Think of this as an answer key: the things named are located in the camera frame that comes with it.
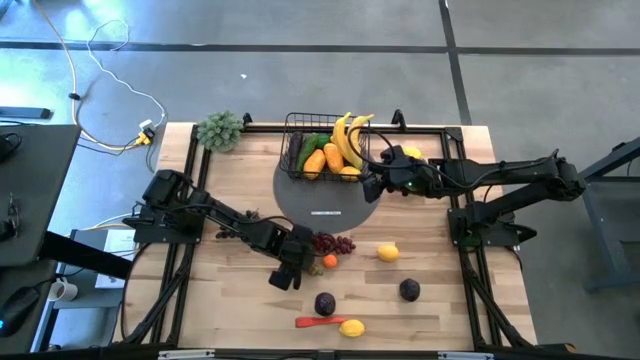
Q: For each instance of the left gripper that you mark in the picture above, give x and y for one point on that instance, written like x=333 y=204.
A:
x=297 y=257

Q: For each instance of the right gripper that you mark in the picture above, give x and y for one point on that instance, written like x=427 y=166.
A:
x=407 y=177

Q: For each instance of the orange mango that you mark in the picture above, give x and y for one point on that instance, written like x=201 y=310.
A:
x=333 y=157

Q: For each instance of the orange carrot pepper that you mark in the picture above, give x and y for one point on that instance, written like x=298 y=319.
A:
x=314 y=164

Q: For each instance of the green cucumber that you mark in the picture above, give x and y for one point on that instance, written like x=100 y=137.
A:
x=307 y=150

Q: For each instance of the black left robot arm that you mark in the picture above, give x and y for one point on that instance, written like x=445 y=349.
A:
x=225 y=215

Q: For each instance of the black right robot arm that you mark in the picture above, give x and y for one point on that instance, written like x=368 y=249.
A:
x=500 y=172

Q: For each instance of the small orange tangerine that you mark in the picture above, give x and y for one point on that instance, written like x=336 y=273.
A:
x=330 y=261

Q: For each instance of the grey round placemat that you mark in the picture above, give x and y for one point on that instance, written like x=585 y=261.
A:
x=325 y=200

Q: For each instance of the bright red chili pepper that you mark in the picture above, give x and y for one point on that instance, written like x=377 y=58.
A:
x=317 y=321

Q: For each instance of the dark red grape bunch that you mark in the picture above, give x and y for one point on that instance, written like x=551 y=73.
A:
x=337 y=245

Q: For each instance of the green potted plant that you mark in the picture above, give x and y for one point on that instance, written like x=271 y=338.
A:
x=220 y=131

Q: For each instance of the white paper sheet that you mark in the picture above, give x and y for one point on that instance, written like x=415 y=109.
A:
x=117 y=245

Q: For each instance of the white yellow power plug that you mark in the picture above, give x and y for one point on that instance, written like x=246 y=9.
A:
x=146 y=131

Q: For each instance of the white mug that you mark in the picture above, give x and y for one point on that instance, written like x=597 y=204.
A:
x=62 y=290

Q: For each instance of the dark grey side table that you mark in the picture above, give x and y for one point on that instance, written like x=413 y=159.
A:
x=600 y=166

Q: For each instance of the black desk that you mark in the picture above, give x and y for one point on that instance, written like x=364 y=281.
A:
x=40 y=200

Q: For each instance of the black computer mouse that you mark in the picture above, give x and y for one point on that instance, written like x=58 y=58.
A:
x=17 y=309

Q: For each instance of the black flat bar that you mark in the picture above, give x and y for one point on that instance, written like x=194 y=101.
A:
x=25 y=112

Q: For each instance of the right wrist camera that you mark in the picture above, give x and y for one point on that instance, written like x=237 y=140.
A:
x=393 y=155

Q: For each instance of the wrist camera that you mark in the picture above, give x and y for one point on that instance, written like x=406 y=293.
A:
x=302 y=235
x=393 y=155

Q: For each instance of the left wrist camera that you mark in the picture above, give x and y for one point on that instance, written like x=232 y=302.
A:
x=302 y=235

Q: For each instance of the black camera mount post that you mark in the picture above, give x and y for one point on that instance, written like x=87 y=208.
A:
x=398 y=119
x=247 y=119

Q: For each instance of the black aluminium table frame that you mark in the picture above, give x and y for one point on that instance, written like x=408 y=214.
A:
x=425 y=131

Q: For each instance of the silver metal bracket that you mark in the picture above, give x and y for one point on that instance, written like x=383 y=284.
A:
x=465 y=355
x=186 y=354

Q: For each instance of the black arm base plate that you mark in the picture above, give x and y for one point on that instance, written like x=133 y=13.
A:
x=150 y=234
x=500 y=236

